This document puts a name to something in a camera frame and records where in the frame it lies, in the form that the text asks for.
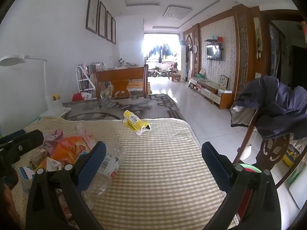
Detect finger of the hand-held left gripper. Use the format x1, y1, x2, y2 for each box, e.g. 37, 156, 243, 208
3, 129, 45, 164
0, 129, 26, 146

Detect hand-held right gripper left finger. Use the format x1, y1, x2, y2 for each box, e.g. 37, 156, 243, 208
26, 142, 106, 230

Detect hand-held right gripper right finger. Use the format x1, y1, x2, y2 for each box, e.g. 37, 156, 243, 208
201, 141, 281, 230

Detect crushed clear plastic bottle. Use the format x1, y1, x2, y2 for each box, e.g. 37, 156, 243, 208
85, 140, 127, 209

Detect purple pink wrapper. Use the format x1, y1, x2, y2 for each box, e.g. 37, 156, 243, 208
43, 129, 64, 149

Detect orange snack packet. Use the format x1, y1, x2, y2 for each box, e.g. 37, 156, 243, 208
51, 135, 90, 166

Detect pink white printed wrapper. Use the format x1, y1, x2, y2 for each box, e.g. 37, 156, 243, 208
77, 123, 96, 149

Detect red basin with green rim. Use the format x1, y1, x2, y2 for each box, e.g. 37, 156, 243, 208
234, 162, 263, 218

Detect crushed yellow carton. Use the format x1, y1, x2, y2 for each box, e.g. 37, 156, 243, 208
123, 110, 151, 136

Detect crumpled brown paper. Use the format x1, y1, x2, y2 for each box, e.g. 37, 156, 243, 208
30, 150, 48, 168

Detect small orange white carton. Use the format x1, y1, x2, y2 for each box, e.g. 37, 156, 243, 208
36, 156, 63, 173

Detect white hanging pouch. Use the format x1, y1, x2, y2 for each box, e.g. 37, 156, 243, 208
241, 145, 252, 160

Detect white desk lamp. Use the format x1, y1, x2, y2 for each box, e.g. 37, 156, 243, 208
0, 55, 72, 119

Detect carved dark wooden chair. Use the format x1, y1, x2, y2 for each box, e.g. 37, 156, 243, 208
231, 108, 307, 190

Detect wooden television cabinet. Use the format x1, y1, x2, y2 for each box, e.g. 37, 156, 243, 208
188, 76, 234, 110

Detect colourful printed bag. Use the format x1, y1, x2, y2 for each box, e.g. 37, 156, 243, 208
100, 81, 114, 99

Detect white book rack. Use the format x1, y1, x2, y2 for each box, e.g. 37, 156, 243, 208
75, 63, 96, 96

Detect grey patterned tablecloth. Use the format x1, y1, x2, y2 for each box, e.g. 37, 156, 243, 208
62, 93, 185, 121

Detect dark blue jacket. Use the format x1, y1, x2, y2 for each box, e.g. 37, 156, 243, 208
230, 75, 307, 140

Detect plain wooden chair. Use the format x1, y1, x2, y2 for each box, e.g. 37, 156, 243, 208
93, 64, 149, 99

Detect small wooden chair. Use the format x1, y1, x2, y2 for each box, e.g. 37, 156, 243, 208
168, 63, 181, 82

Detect white balance bike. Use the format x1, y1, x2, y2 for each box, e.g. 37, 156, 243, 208
148, 69, 168, 77

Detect hanging laundry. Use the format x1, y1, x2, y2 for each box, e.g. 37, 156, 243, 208
145, 43, 175, 63

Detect red hanging decoration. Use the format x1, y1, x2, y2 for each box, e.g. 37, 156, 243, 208
301, 21, 307, 47

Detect square ceiling lamp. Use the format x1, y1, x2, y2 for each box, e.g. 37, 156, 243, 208
163, 5, 192, 20

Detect white bead string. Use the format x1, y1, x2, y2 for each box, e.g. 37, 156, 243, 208
247, 110, 259, 128

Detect wall television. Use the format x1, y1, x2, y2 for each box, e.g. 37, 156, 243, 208
207, 44, 222, 60

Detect wall hanging scroll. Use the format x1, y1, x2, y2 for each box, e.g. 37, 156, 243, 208
254, 17, 263, 59

